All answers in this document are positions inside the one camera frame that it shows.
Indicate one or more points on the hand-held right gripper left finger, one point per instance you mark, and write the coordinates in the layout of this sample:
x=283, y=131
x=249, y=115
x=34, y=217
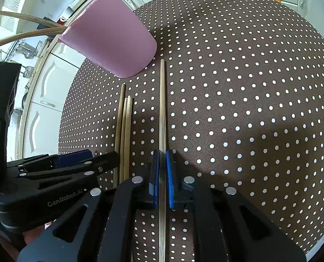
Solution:
x=155, y=177

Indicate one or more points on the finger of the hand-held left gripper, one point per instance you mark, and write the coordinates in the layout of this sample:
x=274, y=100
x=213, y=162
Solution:
x=72, y=158
x=69, y=173

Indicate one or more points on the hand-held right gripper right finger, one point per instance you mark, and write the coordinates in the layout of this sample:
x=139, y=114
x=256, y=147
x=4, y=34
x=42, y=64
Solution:
x=170, y=180

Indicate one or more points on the bamboo chopstick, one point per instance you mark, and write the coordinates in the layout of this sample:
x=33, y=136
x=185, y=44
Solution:
x=124, y=131
x=20, y=35
x=119, y=120
x=129, y=131
x=162, y=101
x=28, y=17

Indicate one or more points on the pink utensil holder cup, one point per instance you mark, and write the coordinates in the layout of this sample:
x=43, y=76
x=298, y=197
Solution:
x=110, y=38

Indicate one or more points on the brown polka dot tablecloth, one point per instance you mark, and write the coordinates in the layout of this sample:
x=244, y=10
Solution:
x=232, y=87

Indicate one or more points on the dark brown chopstick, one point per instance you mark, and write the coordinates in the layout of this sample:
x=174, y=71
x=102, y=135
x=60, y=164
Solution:
x=50, y=27

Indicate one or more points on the white mug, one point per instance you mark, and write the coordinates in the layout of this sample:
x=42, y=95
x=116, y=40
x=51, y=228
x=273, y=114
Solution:
x=68, y=12

